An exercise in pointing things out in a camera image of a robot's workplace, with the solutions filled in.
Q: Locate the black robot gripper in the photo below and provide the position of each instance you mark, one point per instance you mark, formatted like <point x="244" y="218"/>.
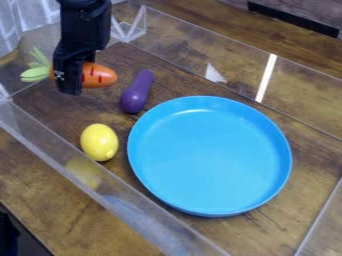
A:
<point x="84" y="34"/>

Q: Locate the orange toy carrot green leaves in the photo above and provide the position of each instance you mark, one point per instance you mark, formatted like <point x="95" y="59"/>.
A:
<point x="96" y="76"/>

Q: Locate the purple toy eggplant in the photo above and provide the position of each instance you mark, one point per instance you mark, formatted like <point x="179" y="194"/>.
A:
<point x="135" y="95"/>

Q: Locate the yellow toy lemon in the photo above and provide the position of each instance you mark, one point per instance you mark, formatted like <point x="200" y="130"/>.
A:
<point x="99" y="142"/>

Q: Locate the clear acrylic back barrier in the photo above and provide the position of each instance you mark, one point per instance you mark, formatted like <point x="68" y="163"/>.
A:
<point x="288" y="87"/>

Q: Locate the clear acrylic barrier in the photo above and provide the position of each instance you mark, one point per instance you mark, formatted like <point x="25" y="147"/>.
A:
<point x="288" y="87"/>
<point x="172" y="237"/>

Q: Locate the blue round plate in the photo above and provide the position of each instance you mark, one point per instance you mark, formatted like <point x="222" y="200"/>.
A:
<point x="210" y="155"/>

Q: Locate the clear acrylic front barrier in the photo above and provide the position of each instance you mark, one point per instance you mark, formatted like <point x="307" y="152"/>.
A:
<point x="172" y="237"/>

